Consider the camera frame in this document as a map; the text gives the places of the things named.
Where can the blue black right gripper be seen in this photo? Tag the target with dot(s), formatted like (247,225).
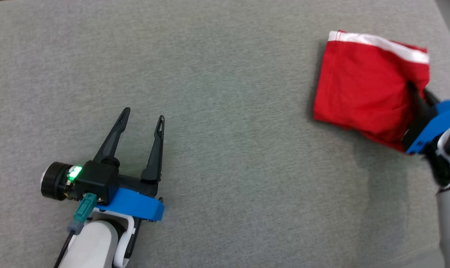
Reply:
(430,124)

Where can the red shorts with white stripes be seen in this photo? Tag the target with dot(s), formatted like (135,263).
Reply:
(363,82)

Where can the teal left camera connector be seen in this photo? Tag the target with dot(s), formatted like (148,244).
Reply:
(83,212)

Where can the black left wrist motor cylinder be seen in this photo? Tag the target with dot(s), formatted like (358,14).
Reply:
(55,181)

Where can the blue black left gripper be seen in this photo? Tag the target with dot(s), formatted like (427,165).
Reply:
(135,203)

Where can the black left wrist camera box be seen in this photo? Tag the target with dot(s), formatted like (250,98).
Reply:
(98,178)

